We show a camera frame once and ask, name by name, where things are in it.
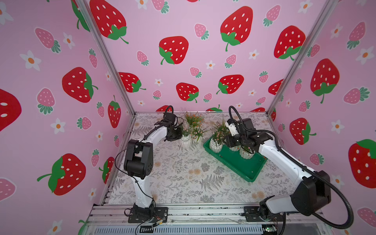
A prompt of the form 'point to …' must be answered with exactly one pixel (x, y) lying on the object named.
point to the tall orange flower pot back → (194, 120)
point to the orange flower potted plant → (197, 134)
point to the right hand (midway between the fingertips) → (223, 140)
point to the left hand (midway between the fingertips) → (182, 136)
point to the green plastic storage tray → (248, 169)
